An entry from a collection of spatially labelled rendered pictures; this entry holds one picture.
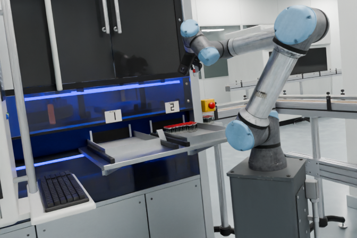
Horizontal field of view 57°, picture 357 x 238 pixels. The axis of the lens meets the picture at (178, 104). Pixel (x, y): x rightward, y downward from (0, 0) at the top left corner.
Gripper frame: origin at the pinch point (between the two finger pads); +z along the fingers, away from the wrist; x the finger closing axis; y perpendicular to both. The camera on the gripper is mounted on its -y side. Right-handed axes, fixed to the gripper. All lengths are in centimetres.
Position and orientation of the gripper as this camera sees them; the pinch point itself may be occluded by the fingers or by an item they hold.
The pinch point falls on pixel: (194, 70)
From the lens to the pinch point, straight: 162.4
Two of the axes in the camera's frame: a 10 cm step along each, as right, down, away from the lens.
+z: 1.3, 3.6, 9.2
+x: -8.4, -4.6, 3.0
